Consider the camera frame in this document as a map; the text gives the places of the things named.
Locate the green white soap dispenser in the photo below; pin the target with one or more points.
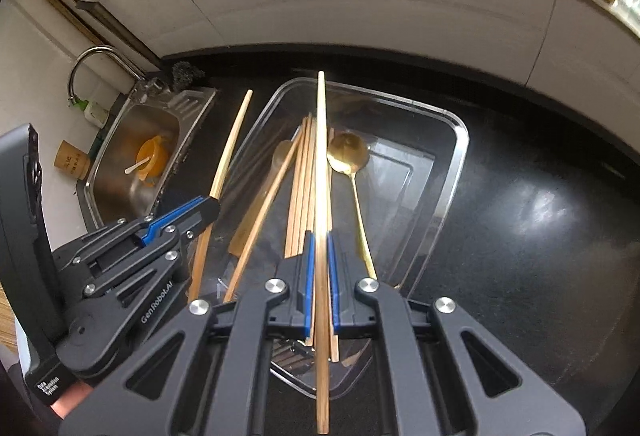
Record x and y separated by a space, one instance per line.
90 111

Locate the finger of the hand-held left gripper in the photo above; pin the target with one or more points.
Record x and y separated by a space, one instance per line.
175 217
150 263

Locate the clear plastic container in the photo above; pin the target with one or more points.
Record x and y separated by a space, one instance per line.
420 196

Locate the gold metal spoon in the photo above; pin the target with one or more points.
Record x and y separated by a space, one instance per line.
347 151

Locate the white plastic spoon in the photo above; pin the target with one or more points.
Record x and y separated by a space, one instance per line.
137 165

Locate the wooden spoon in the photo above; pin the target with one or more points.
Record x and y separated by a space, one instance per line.
282 156

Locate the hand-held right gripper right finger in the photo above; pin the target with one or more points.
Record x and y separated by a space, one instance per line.
334 286

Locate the chrome faucet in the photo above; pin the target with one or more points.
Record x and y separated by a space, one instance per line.
87 56

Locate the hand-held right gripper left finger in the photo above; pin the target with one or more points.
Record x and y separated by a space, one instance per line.
309 286

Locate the person's left hand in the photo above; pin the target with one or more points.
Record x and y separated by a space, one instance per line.
67 402

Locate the steel wool scrubber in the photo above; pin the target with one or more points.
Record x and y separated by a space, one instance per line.
187 76

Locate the stainless steel sink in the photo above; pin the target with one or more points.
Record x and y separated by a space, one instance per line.
120 196

